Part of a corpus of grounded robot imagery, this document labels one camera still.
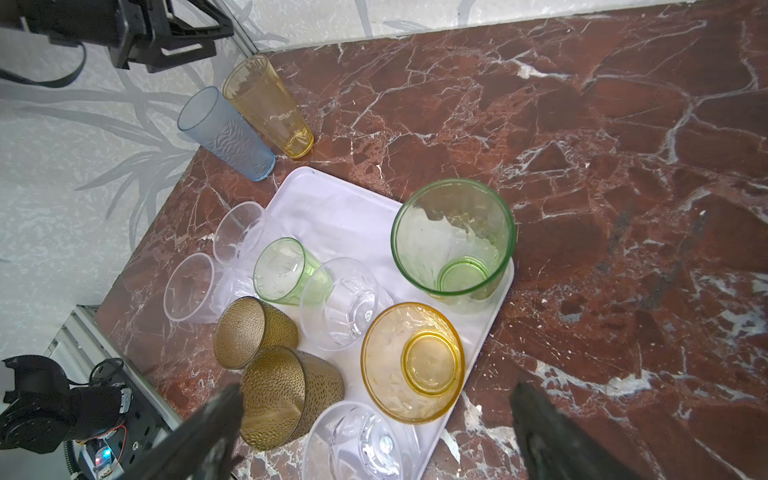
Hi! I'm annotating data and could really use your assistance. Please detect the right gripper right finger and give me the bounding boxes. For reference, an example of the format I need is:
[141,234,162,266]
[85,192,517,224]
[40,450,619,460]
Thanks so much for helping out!
[510,383,639,479]

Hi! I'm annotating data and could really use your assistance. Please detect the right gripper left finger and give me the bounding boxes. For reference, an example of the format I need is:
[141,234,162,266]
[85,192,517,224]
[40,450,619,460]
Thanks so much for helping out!
[122,384,245,479]

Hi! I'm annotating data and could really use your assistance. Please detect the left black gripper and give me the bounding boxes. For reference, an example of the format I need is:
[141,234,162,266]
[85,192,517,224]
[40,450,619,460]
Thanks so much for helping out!
[1,1,234,73]

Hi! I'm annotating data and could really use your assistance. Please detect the tall yellow plastic cup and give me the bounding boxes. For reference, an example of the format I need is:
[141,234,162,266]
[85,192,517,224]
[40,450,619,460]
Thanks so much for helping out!
[222,54,315,159]

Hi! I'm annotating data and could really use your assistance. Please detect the tall blue frosted cup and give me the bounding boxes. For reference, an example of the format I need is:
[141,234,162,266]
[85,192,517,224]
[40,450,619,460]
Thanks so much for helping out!
[177,86,276,182]

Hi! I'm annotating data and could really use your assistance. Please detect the brown textured cup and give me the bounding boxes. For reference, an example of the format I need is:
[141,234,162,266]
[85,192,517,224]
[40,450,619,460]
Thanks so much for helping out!
[240,346,345,451]
[213,296,299,370]

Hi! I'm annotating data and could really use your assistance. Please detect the small clear faceted glass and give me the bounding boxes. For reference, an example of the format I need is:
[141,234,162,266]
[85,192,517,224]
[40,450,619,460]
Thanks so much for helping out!
[301,401,418,479]

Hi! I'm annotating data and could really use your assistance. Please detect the small yellow cup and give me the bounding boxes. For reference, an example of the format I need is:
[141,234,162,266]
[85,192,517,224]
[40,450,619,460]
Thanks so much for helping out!
[360,302,465,424]

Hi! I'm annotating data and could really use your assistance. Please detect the small green cup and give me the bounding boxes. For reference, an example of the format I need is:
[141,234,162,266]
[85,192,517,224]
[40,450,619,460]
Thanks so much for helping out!
[253,237,321,306]

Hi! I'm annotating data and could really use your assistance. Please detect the clear faceted cup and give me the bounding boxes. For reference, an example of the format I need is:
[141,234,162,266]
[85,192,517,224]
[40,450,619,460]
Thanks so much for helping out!
[213,201,266,266]

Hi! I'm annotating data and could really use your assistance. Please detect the tall green plastic cup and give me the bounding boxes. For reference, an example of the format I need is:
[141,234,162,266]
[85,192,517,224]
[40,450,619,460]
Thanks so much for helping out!
[390,178,518,306]

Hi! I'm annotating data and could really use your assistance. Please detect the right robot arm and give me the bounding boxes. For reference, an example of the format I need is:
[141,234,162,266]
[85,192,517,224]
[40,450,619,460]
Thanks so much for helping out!
[1,355,638,479]

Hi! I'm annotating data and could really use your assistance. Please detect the lavender plastic tray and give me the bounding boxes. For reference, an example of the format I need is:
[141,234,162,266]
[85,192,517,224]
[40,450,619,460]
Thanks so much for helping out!
[227,166,516,480]

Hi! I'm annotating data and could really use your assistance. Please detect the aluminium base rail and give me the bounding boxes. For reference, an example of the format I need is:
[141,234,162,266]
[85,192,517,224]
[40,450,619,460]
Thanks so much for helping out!
[45,305,181,466]

